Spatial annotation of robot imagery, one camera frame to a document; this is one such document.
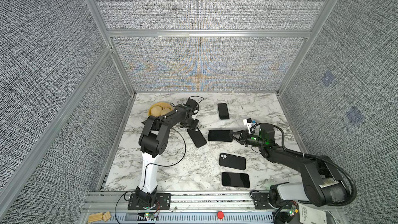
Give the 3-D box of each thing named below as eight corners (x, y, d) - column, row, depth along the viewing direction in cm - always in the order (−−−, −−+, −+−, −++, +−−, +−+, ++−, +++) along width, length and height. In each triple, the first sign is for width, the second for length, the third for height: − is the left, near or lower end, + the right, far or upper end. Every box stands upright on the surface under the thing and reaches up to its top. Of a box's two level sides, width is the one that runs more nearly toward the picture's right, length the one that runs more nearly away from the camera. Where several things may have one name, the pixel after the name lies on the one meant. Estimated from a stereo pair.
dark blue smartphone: (219, 119, 107) (219, 117, 105) (217, 105, 115) (217, 103, 113) (229, 119, 107) (229, 117, 105) (226, 105, 115) (227, 103, 113)
